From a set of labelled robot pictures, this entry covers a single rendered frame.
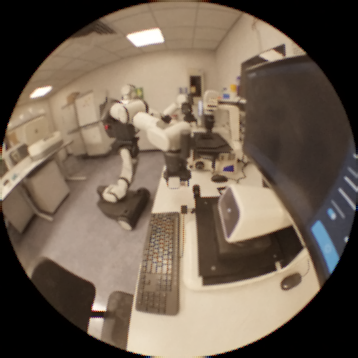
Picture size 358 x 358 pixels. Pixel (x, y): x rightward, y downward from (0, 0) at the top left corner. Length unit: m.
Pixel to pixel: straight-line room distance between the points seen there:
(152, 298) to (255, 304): 0.34
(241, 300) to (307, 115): 0.51
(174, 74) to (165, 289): 3.64
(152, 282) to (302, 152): 0.51
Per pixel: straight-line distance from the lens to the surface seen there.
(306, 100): 0.23
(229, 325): 0.51
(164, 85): 3.54
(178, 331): 0.49
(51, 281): 0.55
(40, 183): 2.42
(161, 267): 0.48
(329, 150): 0.20
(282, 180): 0.27
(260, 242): 0.40
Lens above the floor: 1.23
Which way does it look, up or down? 35 degrees down
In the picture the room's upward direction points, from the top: 3 degrees counter-clockwise
